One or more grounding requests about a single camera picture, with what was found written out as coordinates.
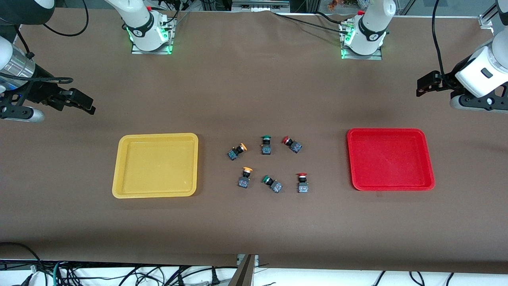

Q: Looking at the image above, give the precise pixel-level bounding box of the black floor cable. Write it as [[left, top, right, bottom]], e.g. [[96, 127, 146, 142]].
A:
[[0, 242, 45, 275]]

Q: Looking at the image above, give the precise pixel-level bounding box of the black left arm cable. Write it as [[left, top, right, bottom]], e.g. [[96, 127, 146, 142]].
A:
[[431, 0, 457, 90]]

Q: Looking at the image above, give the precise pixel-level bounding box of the metal table leg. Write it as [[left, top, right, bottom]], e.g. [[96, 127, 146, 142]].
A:
[[228, 254, 259, 286]]

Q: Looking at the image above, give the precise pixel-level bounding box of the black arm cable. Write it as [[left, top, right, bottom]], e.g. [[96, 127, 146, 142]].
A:
[[431, 0, 457, 90], [0, 0, 89, 96]]

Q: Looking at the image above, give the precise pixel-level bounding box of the red plastic tray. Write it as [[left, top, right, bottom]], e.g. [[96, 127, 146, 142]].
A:
[[346, 128, 436, 191]]

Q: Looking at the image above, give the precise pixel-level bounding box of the yellow plastic tray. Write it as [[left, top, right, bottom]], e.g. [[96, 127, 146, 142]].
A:
[[112, 133, 199, 199]]

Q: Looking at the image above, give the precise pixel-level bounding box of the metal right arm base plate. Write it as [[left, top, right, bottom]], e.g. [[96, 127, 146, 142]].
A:
[[131, 18, 176, 55]]

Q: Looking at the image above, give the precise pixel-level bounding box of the yellow push button switch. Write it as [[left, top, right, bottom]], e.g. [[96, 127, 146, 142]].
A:
[[227, 143, 248, 161], [238, 167, 254, 189]]

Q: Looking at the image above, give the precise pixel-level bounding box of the black cable between bases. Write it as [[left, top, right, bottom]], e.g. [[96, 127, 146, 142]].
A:
[[271, 11, 350, 32]]

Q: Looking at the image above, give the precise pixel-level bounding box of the brown table cover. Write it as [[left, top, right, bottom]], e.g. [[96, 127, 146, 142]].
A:
[[0, 7, 508, 274]]

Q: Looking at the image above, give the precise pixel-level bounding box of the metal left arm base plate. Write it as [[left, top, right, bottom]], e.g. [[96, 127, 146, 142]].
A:
[[340, 20, 383, 61]]

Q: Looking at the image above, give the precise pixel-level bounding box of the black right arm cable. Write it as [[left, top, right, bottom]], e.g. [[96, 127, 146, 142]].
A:
[[0, 0, 89, 96]]

